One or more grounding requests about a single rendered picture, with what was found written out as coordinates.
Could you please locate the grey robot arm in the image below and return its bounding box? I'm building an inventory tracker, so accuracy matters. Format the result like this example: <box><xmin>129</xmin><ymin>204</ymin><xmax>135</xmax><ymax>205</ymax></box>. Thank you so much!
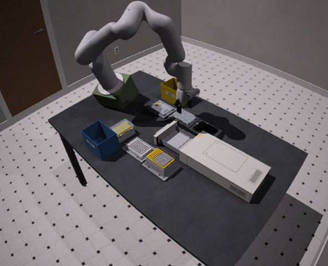
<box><xmin>75</xmin><ymin>1</ymin><xmax>200</xmax><ymax>99</ymax></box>

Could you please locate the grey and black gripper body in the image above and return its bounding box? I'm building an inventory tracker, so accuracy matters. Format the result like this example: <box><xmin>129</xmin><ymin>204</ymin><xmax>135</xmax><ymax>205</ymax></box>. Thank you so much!
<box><xmin>176</xmin><ymin>88</ymin><xmax>190</xmax><ymax>105</ymax></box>

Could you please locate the dark blue open bin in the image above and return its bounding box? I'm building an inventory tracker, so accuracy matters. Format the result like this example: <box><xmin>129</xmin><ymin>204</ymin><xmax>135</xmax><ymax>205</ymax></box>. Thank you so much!
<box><xmin>81</xmin><ymin>120</ymin><xmax>120</xmax><ymax>160</ymax></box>

